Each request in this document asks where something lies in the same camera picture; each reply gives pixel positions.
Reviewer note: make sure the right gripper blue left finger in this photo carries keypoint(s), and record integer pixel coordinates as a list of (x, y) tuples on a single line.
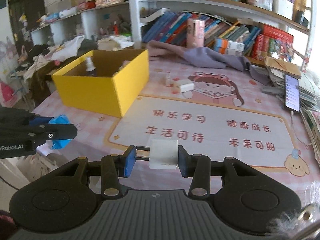
[(115, 167)]

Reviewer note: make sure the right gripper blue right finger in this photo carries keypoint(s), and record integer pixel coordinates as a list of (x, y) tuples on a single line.
[(197, 167)]

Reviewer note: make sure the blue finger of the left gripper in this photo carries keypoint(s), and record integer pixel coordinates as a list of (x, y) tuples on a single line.
[(45, 131)]

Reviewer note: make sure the blue wrapper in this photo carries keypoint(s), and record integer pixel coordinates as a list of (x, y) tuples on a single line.
[(64, 133)]

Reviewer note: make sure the spray bottle with white cap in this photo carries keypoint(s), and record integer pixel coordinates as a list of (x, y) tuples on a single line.
[(90, 67)]

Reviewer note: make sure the white eraser block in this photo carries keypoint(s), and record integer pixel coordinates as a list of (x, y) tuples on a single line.
[(182, 86)]

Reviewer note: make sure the pink plush paw toy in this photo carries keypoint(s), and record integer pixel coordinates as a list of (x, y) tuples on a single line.
[(124, 64)]

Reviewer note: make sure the pink cartoon desk mat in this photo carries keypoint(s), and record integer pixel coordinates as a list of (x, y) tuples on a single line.
[(258, 131)]

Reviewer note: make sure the pile of clothes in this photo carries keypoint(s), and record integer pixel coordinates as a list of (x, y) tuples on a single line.
[(44, 59)]

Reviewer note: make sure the yellow cardboard box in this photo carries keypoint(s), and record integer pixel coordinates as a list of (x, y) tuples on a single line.
[(111, 92)]

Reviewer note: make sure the purple pink cloth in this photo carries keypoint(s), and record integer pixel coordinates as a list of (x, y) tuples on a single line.
[(203, 57)]

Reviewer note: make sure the orange white small box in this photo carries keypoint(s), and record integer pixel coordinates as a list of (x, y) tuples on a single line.
[(228, 47)]

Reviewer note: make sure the smartphone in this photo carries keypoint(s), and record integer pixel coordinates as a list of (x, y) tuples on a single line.
[(292, 94)]

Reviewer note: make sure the stack of papers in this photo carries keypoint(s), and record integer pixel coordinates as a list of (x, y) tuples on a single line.
[(300, 95)]

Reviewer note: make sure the pink tall box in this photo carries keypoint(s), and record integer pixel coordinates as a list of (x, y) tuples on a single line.
[(195, 33)]

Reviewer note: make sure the red boxed book set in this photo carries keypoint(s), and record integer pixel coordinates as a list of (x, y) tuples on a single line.
[(272, 42)]

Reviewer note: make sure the white bookshelf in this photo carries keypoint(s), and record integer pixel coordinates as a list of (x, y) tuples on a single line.
[(93, 19)]

